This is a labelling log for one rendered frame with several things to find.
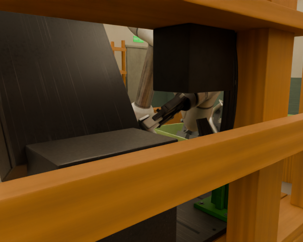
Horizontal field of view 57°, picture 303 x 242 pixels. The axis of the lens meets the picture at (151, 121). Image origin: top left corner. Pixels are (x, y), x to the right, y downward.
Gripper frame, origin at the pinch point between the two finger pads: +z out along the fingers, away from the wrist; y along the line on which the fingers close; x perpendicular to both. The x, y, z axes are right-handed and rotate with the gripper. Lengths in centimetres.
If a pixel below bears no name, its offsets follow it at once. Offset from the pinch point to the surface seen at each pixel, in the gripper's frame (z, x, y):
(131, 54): -475, -359, -478
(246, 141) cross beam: 8.4, 23.8, 30.2
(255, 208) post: 1.1, 38.1, 8.0
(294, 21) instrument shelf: -18.7, 12.6, 42.7
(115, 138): 20.6, 2.1, 13.8
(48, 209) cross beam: 46, 13, 38
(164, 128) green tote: -86, -24, -111
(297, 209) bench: -32, 57, -15
